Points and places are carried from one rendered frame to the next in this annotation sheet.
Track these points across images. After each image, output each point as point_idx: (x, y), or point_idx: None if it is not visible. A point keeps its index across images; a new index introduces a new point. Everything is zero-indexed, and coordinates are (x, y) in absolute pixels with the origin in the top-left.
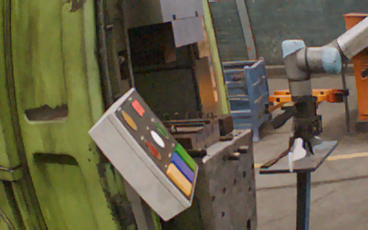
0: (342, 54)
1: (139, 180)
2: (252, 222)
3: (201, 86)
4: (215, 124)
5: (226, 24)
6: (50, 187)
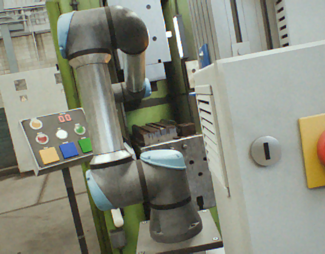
0: (126, 89)
1: (28, 152)
2: (206, 199)
3: (192, 105)
4: (171, 129)
5: None
6: None
